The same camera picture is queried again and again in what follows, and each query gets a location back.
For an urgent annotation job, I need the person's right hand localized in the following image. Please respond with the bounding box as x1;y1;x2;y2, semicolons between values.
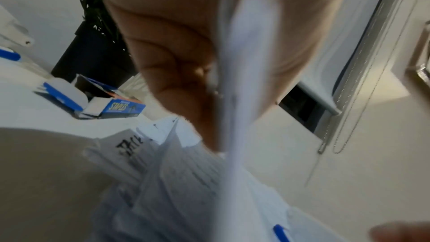
367;220;430;242

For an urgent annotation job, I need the person's left hand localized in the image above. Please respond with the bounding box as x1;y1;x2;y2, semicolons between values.
99;0;357;153

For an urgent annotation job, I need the blue staples box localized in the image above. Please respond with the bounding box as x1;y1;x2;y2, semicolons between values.
42;73;147;121

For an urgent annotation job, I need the blue white stapler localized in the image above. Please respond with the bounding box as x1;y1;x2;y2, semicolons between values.
0;4;35;62
272;224;292;242

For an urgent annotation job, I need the stack of printed papers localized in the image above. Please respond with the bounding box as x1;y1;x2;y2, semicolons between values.
82;115;340;242

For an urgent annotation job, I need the green potted plant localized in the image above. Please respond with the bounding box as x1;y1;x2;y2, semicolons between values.
50;0;139;83

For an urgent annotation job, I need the grey roller blind rail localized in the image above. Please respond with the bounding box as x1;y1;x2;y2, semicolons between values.
297;78;343;116

